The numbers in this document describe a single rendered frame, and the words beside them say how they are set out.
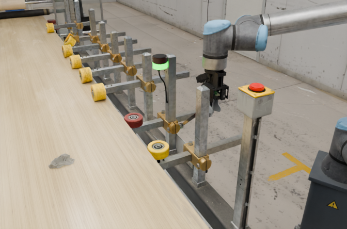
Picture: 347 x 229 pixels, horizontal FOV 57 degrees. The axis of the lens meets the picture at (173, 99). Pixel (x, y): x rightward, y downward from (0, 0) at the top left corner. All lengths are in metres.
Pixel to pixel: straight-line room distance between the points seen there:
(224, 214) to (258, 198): 1.16
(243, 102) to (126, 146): 0.51
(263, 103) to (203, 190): 0.55
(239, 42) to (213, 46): 0.09
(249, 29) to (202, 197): 0.65
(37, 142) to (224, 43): 0.78
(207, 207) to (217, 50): 0.58
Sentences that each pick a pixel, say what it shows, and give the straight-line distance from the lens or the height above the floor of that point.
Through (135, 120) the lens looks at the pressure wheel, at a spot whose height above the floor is 0.91.
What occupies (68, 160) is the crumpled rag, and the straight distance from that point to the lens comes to 1.16.
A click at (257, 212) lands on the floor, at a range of 2.27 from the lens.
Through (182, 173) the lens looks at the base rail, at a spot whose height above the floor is 0.70.
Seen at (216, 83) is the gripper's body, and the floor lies 1.13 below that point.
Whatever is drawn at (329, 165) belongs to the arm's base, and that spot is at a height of 0.65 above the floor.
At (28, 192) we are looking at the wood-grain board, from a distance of 1.09.
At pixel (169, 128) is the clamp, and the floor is 0.85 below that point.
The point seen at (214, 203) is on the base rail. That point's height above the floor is 0.70.
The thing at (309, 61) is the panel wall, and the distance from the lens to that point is 4.31.
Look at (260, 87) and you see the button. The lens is 0.87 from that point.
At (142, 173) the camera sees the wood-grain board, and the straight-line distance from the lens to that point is 1.07.
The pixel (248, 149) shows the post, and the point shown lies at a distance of 0.95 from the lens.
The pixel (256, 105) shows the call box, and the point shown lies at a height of 1.19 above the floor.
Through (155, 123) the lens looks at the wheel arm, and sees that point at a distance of 1.42.
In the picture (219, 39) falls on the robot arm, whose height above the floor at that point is 1.28.
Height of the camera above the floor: 1.57
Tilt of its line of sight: 26 degrees down
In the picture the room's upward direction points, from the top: straight up
